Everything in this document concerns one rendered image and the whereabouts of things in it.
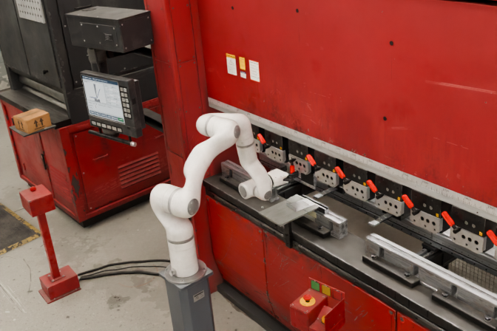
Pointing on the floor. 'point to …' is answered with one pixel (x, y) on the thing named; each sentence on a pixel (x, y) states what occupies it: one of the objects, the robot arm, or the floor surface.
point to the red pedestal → (62, 275)
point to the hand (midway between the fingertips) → (291, 171)
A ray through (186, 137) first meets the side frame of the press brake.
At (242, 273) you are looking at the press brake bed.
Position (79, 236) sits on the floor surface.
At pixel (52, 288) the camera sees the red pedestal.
